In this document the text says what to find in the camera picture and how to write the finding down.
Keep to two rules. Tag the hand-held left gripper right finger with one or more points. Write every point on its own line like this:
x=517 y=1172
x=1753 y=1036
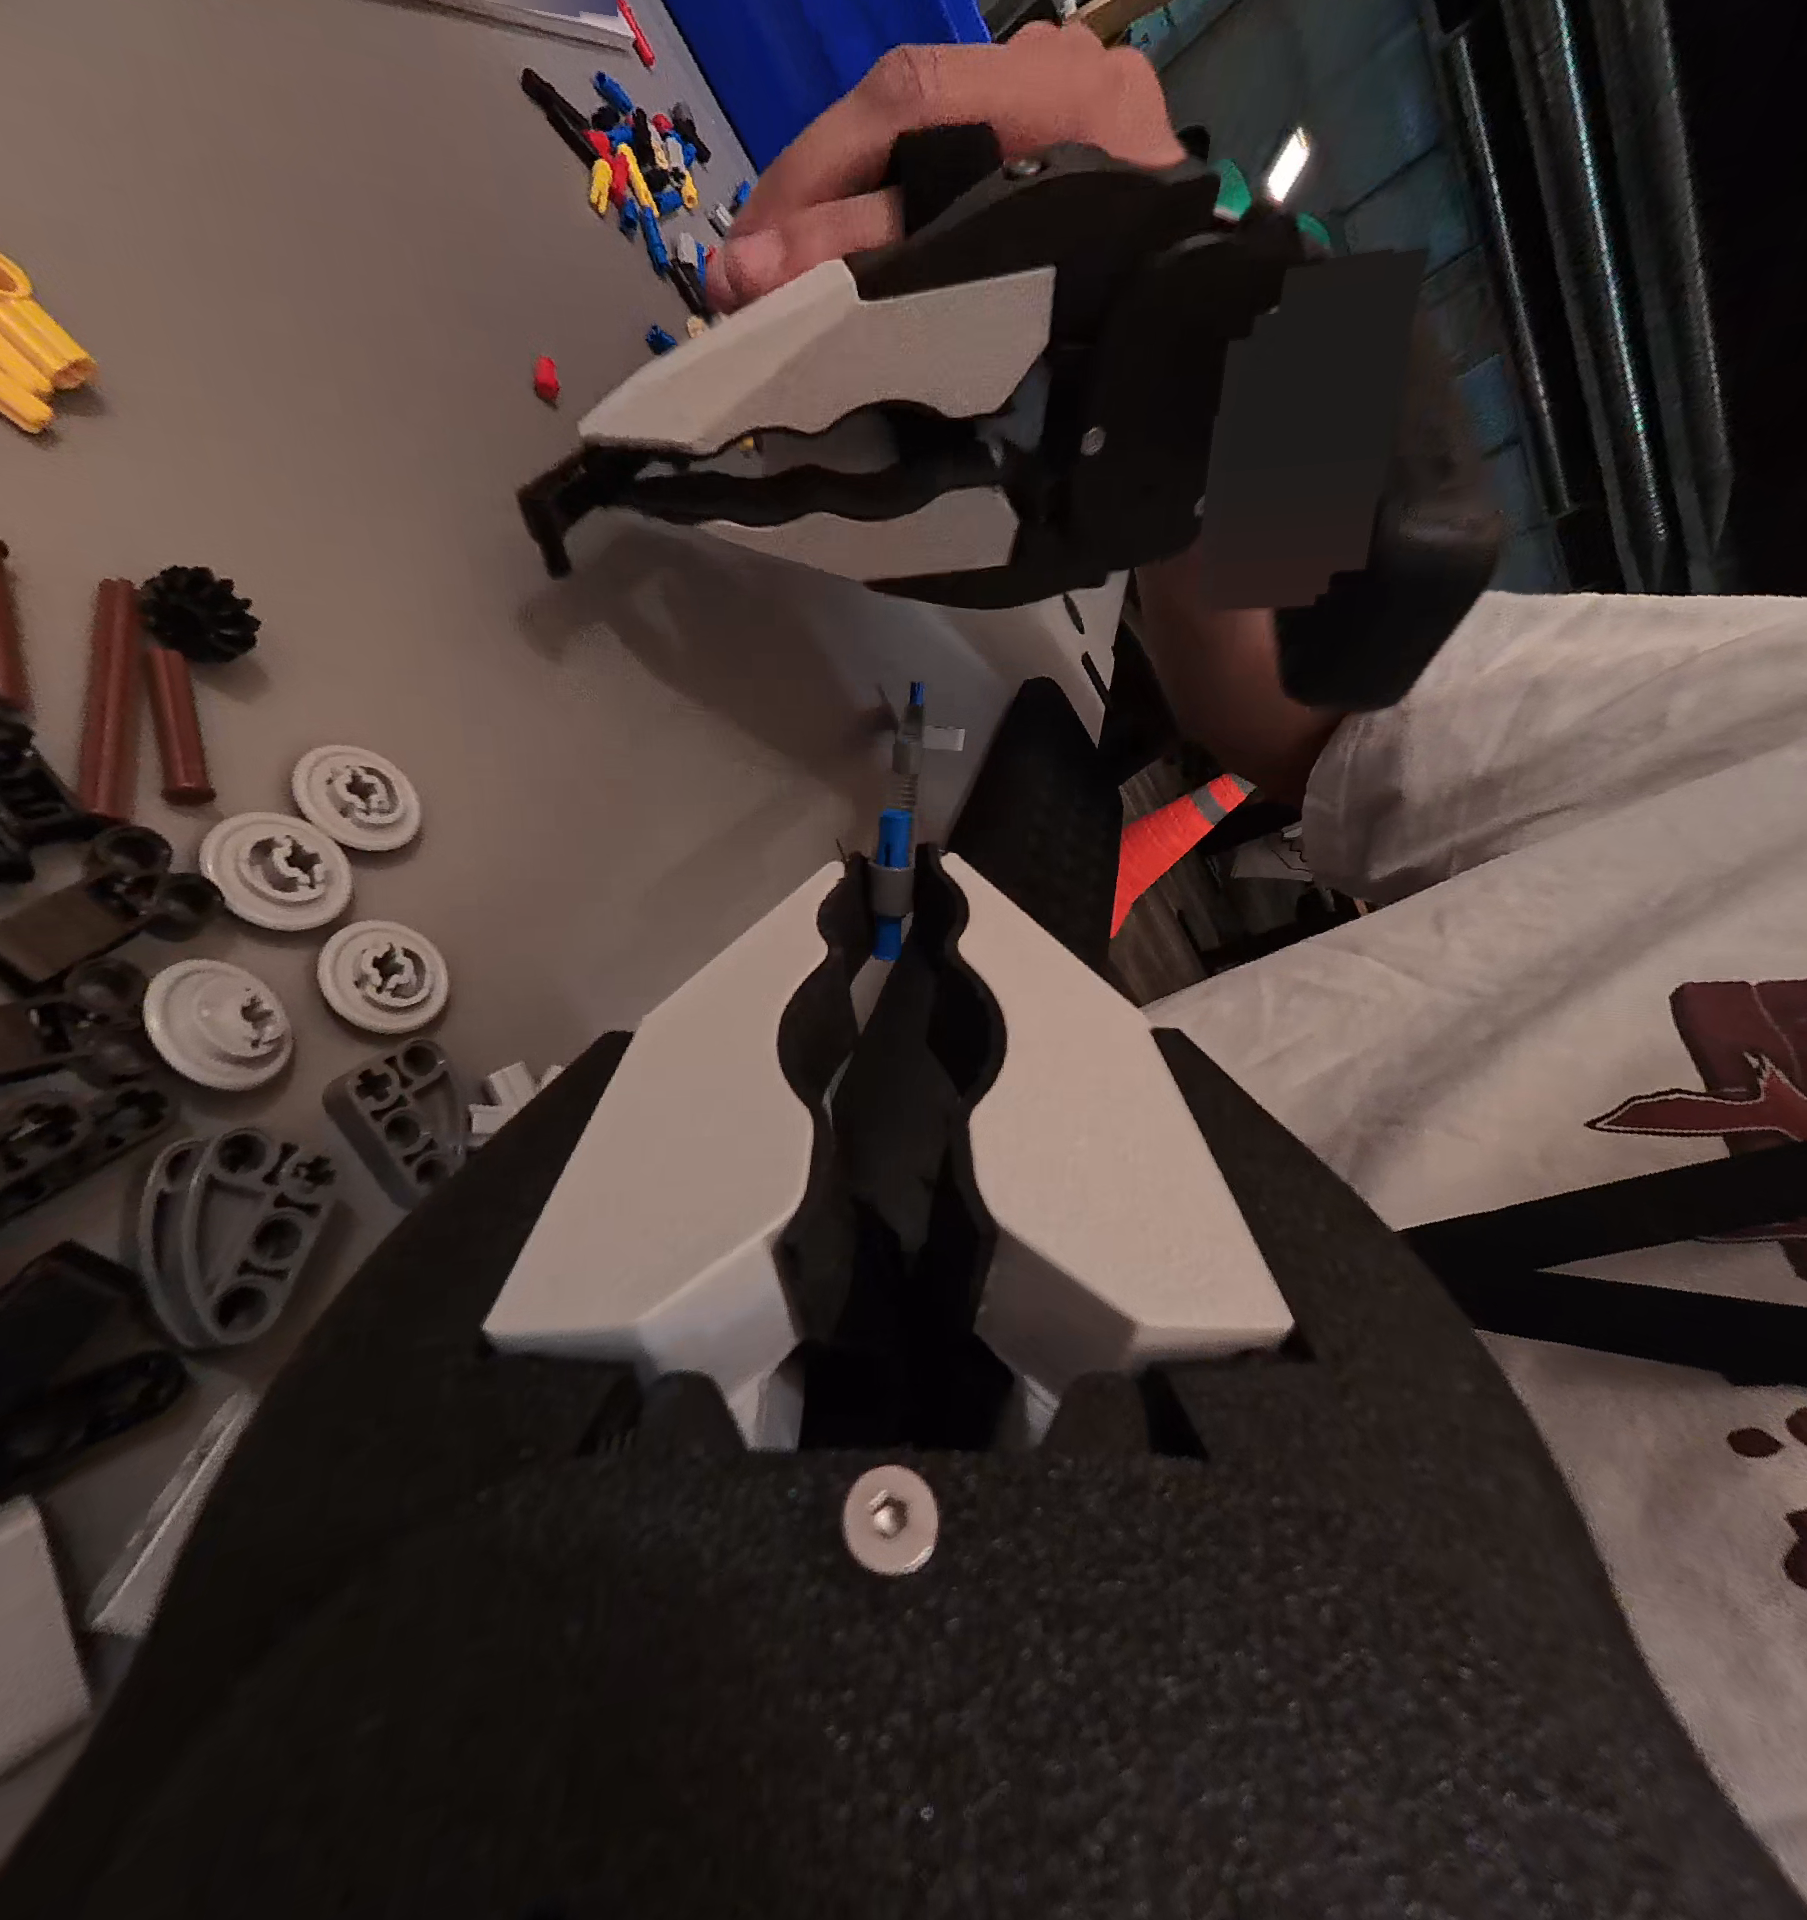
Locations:
x=1129 y=1186

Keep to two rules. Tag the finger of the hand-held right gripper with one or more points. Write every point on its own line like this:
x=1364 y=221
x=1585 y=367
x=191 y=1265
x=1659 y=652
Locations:
x=843 y=352
x=904 y=538

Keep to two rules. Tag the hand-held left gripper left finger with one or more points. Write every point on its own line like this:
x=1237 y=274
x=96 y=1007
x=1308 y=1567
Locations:
x=647 y=1186

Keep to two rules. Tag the pile of colourful lego pins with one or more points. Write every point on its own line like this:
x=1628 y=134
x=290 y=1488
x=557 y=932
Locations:
x=601 y=181

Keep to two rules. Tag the black lego beam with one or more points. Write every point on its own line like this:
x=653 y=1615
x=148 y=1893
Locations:
x=551 y=508

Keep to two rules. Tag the long dark grey lego beam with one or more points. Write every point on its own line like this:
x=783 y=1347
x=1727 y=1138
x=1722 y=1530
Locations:
x=892 y=885

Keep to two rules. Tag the light grey lego beam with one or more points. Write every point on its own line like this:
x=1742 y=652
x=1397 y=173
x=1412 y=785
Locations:
x=3 y=1636
x=170 y=1516

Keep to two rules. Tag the pile of yellow lego pieces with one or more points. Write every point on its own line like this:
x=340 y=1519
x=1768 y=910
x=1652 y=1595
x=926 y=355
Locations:
x=3 y=345

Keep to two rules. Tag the person's right hand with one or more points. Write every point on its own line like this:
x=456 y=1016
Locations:
x=1023 y=92

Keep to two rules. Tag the studio lamp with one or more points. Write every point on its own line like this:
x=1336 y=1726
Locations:
x=1287 y=164

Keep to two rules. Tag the black perforated panel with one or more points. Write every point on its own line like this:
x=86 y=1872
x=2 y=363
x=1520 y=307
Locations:
x=1039 y=810

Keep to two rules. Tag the blue plastic bin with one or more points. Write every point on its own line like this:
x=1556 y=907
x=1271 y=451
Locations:
x=783 y=46

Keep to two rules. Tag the bundle of grey ceiling pipes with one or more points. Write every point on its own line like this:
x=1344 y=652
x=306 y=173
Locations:
x=1595 y=300

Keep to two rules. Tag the pile of black grey parts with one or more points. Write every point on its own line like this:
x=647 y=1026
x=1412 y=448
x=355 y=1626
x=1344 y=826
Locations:
x=274 y=869

